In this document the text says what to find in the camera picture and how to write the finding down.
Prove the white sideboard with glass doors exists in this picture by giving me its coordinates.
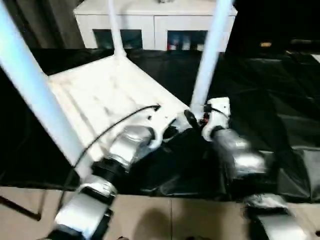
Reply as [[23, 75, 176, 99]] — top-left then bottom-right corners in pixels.
[[73, 0, 238, 53]]

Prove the black plastic cover mat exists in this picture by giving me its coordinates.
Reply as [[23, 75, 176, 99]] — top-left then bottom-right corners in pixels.
[[0, 47, 320, 203]]

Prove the white plastic table top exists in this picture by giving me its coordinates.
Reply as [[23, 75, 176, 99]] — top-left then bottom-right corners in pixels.
[[46, 51, 201, 178]]

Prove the white plastic table leg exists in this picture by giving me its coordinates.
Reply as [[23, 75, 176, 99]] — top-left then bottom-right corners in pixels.
[[190, 0, 235, 118], [0, 0, 92, 181], [108, 0, 127, 60]]

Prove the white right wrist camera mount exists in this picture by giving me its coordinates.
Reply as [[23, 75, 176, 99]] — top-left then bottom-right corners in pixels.
[[201, 97, 231, 142]]

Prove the black tripod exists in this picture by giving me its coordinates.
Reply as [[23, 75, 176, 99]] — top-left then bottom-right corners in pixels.
[[0, 169, 48, 222]]

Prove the grey curtain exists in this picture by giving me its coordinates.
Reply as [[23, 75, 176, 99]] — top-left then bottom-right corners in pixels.
[[7, 0, 86, 50]]

